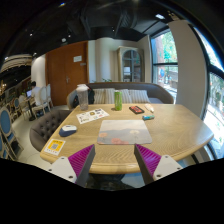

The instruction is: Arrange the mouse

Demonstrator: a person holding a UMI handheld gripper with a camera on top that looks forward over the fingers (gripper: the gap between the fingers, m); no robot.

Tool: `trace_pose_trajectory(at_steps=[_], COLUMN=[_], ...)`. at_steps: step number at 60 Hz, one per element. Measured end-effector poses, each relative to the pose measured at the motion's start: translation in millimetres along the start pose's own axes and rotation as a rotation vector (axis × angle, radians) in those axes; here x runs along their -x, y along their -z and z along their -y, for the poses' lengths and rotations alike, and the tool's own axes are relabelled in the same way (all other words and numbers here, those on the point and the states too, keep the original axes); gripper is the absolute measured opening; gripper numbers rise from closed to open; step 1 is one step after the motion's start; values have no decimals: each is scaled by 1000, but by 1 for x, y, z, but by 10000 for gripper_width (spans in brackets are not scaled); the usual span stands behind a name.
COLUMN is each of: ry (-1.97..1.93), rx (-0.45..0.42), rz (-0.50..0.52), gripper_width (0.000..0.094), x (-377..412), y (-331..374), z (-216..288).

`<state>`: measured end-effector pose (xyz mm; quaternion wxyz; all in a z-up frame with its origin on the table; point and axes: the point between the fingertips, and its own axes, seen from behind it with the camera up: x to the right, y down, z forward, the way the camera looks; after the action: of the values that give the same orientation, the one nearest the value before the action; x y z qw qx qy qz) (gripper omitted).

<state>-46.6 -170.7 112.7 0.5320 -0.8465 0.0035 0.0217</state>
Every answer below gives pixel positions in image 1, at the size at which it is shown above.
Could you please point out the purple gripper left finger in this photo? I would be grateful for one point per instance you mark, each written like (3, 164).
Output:
(74, 168)

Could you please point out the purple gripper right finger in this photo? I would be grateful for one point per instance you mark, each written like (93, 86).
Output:
(154, 166)

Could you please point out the floral mouse pad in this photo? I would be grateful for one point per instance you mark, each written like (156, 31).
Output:
(123, 132)

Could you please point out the yellow QR code sticker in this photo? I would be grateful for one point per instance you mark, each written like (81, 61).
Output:
(54, 146)

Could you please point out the teal lighter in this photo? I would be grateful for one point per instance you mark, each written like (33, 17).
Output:
(148, 117)

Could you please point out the white sticker sheet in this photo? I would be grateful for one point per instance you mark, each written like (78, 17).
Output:
(91, 115)

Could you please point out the grey tufted armchair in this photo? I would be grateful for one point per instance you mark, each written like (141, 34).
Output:
(45, 126)

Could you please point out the small white packet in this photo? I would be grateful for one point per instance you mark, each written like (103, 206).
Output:
(149, 107)

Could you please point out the striped cushion right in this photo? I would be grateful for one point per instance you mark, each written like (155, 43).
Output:
(139, 96)

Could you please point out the striped cushion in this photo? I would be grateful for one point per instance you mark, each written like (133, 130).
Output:
(99, 96)
(139, 96)
(111, 93)

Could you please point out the grey curved sofa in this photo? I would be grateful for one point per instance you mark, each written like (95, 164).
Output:
(156, 94)

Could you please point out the striped cushion left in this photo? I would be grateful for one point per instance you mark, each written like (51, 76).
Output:
(99, 96)

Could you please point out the clear plastic shaker bottle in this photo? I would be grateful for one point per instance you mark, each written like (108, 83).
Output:
(82, 92)

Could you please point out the green drink can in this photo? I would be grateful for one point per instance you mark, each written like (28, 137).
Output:
(118, 100)

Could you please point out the blue backed white chair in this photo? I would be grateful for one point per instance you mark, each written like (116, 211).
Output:
(8, 133)

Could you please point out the striped cushion middle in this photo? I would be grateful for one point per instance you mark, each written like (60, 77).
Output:
(111, 93)

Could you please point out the white chair near person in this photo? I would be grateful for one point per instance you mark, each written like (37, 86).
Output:
(42, 102)

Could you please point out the seated person in white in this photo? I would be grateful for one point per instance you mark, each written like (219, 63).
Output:
(35, 93)

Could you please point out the orange wooden door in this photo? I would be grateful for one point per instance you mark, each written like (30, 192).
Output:
(66, 67)

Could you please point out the arched wooden cabinet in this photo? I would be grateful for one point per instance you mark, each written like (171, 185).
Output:
(130, 64)

